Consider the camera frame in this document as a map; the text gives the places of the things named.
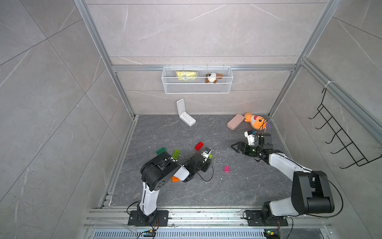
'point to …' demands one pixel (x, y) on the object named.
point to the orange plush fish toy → (257, 122)
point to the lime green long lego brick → (176, 154)
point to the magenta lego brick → (227, 169)
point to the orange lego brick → (174, 179)
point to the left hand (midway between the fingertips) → (209, 156)
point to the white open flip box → (184, 116)
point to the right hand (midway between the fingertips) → (237, 147)
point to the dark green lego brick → (160, 151)
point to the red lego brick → (199, 146)
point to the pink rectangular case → (235, 121)
